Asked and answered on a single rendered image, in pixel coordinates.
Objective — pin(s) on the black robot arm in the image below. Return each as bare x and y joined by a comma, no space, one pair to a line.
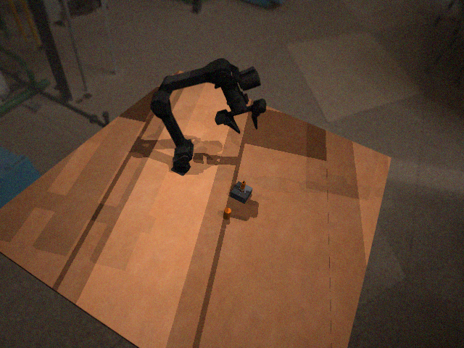
218,72

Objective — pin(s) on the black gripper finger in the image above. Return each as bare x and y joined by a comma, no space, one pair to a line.
254,118
233,125

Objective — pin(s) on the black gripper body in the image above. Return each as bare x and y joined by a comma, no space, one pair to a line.
238,106

